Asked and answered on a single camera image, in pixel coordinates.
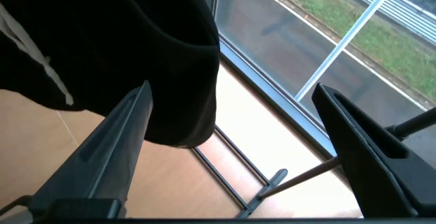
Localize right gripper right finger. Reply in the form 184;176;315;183
311;82;436;218

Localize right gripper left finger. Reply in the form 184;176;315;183
29;80;154;218

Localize black shorts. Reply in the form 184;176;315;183
0;0;221;149

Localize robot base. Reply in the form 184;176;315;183
0;195;33;221

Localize black clothes rack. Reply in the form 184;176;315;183
189;106;436;219

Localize window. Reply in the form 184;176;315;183
197;0;436;170

